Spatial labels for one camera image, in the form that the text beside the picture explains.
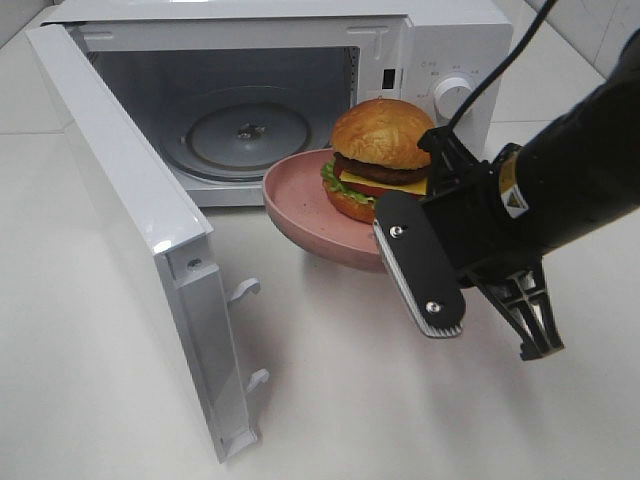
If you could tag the pink plate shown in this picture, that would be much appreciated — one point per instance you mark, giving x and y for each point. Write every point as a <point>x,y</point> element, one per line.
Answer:
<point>297,204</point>

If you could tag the white microwave oven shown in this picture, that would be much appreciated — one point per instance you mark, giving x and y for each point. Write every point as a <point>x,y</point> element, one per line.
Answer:
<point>154,53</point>

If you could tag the white microwave door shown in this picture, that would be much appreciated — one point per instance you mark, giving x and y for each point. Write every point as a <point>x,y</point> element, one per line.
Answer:
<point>160,237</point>

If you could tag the burger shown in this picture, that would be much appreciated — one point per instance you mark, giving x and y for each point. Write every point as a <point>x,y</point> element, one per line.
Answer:
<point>375,151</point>

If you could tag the white upper microwave knob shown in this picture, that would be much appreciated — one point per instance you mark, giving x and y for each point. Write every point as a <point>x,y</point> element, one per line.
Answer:
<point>450,93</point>

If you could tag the glass microwave turntable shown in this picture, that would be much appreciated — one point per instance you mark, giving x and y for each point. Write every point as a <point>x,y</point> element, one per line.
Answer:
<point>236,134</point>

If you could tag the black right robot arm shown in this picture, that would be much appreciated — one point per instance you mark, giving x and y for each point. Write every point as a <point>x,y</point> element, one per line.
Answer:
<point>590,157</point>

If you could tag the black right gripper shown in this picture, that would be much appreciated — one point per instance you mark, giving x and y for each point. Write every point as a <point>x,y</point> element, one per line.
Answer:
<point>488,219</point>

